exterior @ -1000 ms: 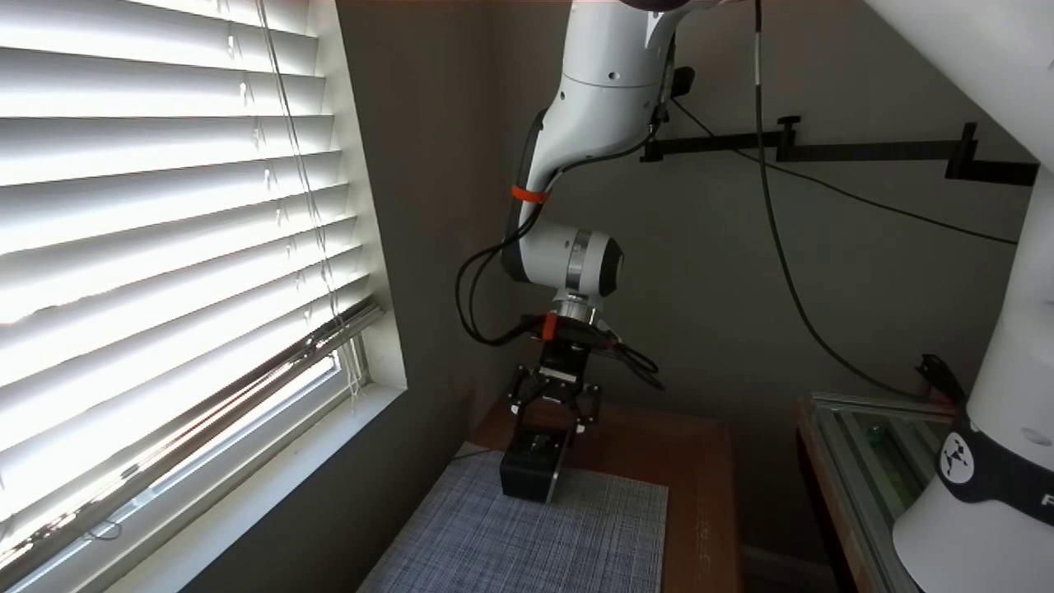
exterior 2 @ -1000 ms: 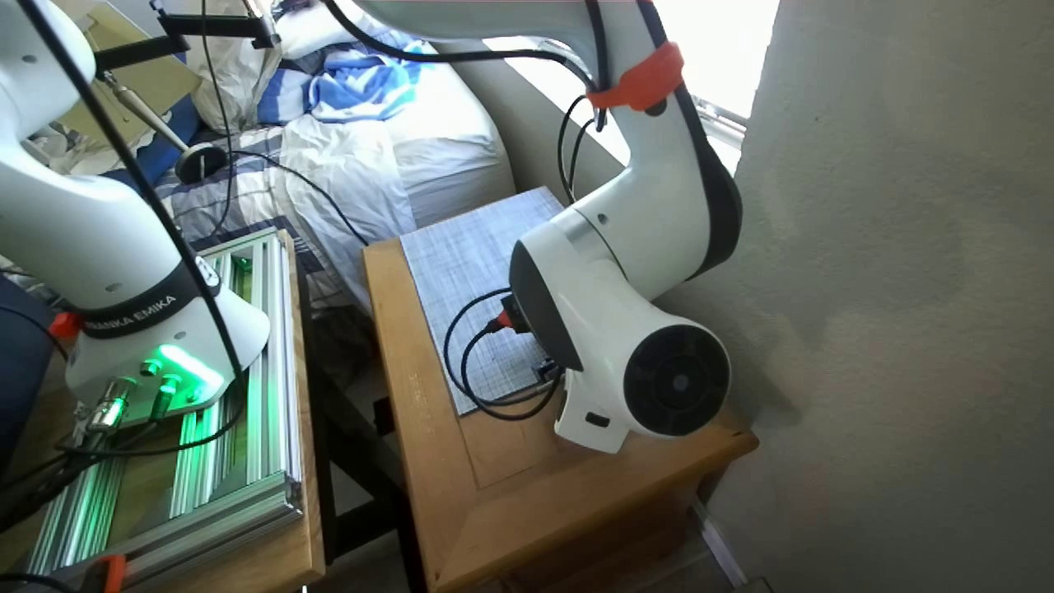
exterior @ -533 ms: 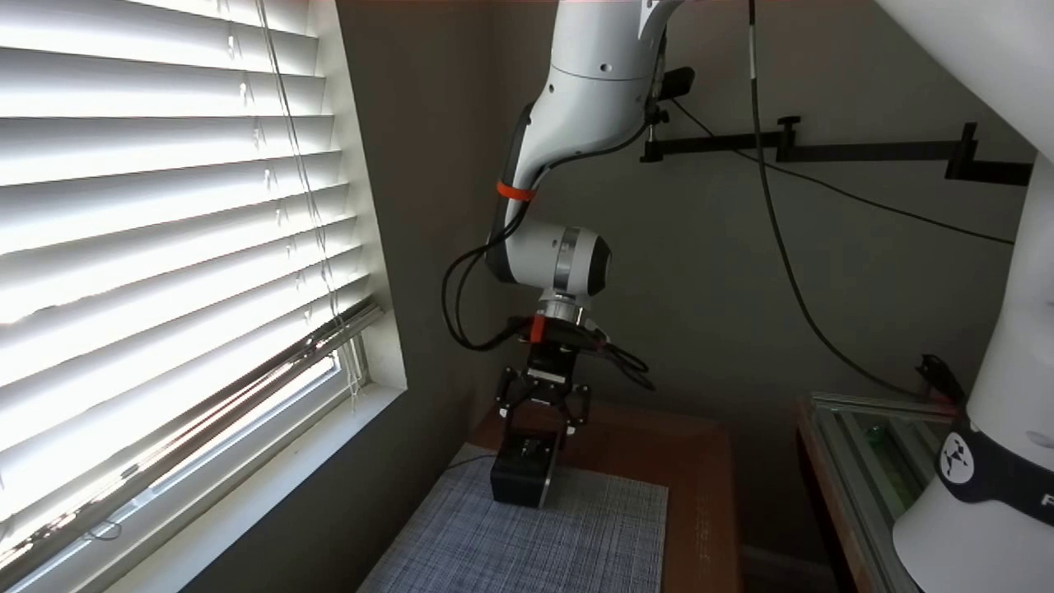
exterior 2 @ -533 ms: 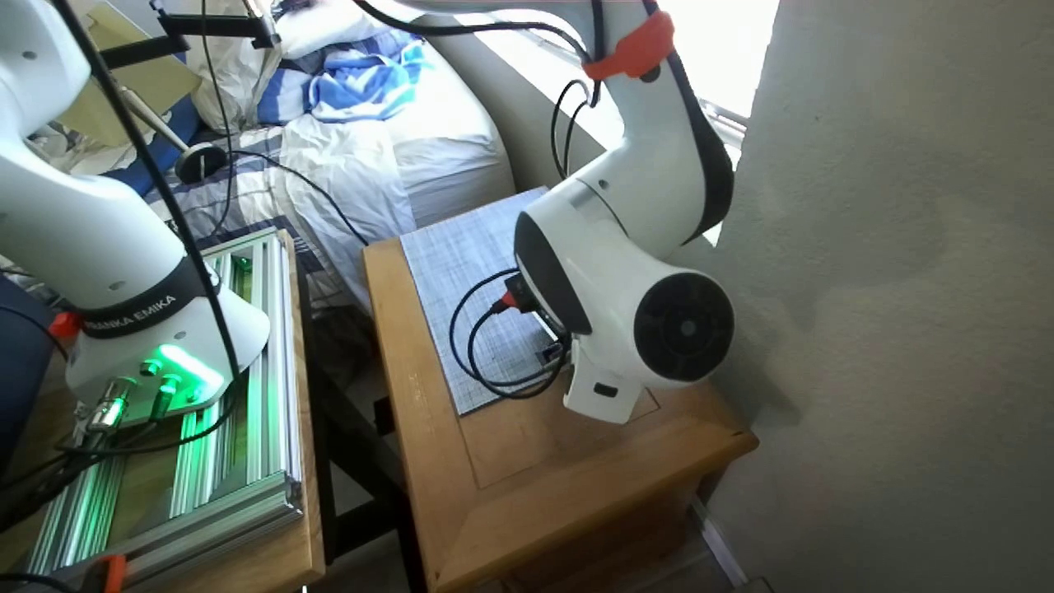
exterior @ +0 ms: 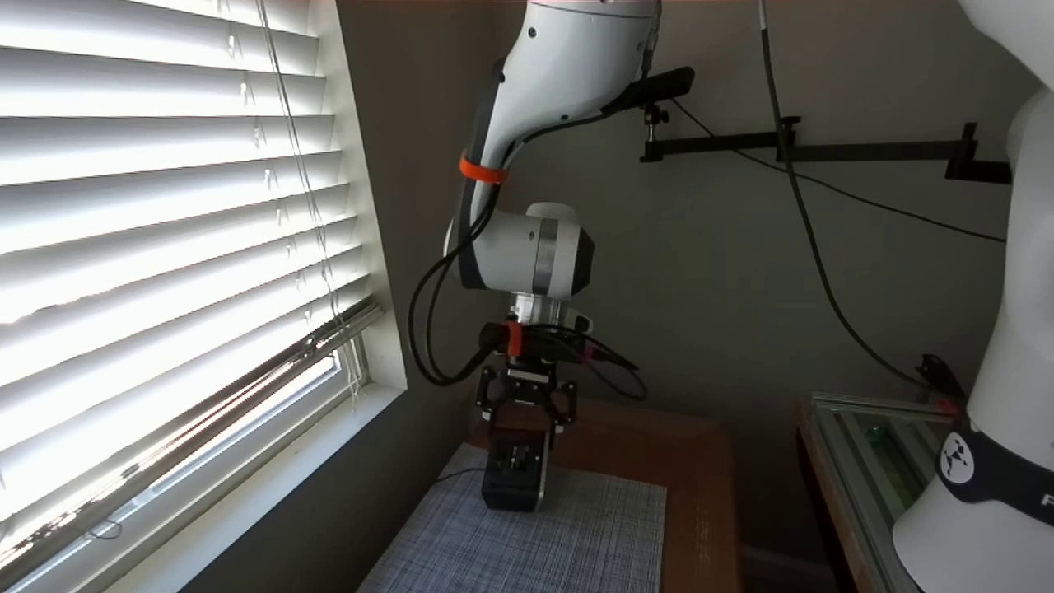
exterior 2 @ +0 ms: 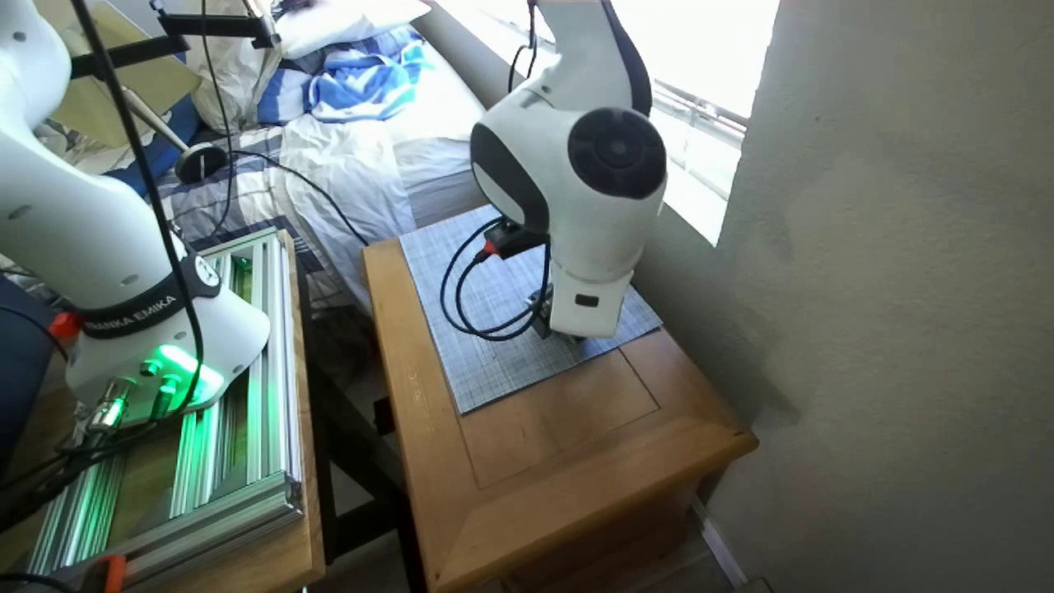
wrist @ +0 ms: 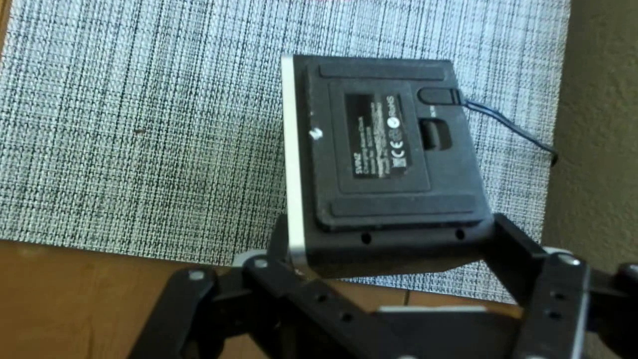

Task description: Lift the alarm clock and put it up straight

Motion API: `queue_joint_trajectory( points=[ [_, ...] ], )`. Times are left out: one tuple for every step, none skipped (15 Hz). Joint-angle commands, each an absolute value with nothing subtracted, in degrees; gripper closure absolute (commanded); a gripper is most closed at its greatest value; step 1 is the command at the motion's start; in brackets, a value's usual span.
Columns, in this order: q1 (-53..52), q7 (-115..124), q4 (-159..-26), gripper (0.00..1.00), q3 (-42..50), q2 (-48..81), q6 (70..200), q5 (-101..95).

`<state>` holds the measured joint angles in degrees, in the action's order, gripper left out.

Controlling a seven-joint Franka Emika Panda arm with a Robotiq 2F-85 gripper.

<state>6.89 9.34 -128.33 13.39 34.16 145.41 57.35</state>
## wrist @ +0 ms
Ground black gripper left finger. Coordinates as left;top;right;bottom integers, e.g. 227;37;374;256
127;214;402;359

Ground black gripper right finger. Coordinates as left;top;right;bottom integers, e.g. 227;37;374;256
482;212;638;359

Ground black cube alarm clock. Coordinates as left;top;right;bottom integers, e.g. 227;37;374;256
279;53;498;282

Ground grey woven placemat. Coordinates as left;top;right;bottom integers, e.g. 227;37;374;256
0;0;574;308

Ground thin black clock cord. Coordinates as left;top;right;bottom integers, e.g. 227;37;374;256
456;91;560;166

